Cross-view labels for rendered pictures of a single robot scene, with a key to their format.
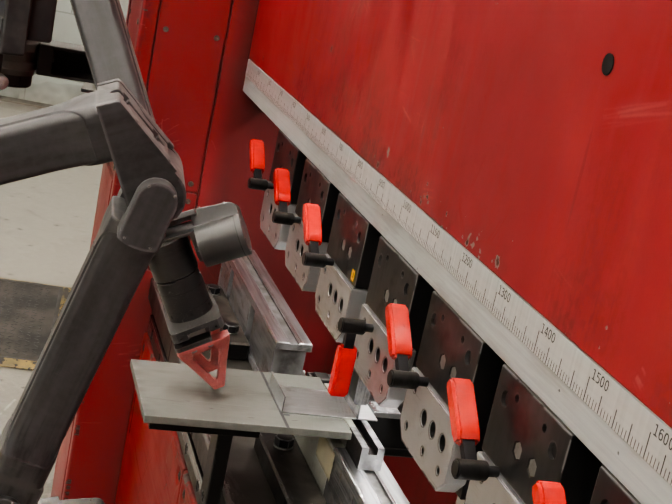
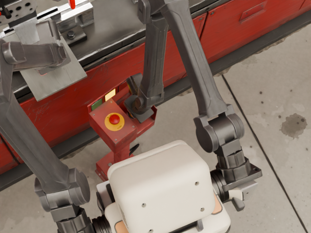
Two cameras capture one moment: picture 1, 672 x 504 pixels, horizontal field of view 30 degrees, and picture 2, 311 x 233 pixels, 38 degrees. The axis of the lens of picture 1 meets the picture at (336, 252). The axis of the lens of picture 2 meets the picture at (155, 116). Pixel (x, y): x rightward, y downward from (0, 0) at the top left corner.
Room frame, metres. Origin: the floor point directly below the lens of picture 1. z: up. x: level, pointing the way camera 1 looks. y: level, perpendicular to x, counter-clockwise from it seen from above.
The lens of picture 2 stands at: (1.46, 0.90, 2.31)
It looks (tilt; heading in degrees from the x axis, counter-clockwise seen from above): 66 degrees down; 245
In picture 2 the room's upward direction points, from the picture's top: 11 degrees clockwise
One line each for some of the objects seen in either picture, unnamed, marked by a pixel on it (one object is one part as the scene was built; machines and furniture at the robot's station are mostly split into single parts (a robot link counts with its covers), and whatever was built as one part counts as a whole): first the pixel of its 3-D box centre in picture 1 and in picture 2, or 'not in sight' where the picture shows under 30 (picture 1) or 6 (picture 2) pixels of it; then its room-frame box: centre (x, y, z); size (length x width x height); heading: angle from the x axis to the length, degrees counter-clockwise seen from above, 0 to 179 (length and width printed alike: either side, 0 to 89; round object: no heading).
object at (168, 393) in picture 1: (237, 398); (44, 58); (1.52, 0.09, 1.00); 0.26 x 0.18 x 0.01; 107
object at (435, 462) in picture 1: (473, 394); not in sight; (1.20, -0.17, 1.18); 0.15 x 0.09 x 0.17; 17
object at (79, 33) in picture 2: (296, 490); (46, 49); (1.50, -0.01, 0.89); 0.30 x 0.05 x 0.03; 17
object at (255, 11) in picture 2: not in sight; (254, 12); (0.53, -0.21, 0.59); 0.15 x 0.02 x 0.07; 17
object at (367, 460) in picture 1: (350, 424); (32, 23); (1.53, -0.07, 0.99); 0.20 x 0.03 x 0.03; 17
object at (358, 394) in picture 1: (354, 370); (21, 15); (1.56, -0.06, 1.05); 0.10 x 0.02 x 0.10; 17
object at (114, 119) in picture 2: not in sight; (114, 120); (1.32, 0.27, 0.79); 0.04 x 0.04 x 0.04
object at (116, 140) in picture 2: not in sight; (122, 115); (1.28, 0.24, 0.75); 0.20 x 0.16 x 0.18; 26
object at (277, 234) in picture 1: (301, 193); not in sight; (1.96, 0.07, 1.18); 0.15 x 0.09 x 0.17; 17
